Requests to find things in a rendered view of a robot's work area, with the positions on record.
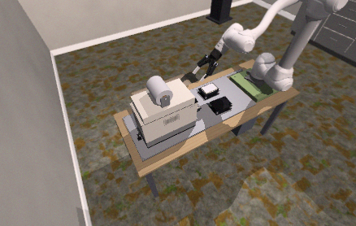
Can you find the black rectangular frame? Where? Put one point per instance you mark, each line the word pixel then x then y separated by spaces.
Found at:
pixel 209 95
pixel 220 105

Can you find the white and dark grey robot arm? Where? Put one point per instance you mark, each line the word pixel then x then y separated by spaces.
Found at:
pixel 280 76

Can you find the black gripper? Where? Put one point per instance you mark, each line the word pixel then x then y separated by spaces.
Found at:
pixel 211 60

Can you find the grey cylinder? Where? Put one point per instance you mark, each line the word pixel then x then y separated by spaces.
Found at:
pixel 158 88

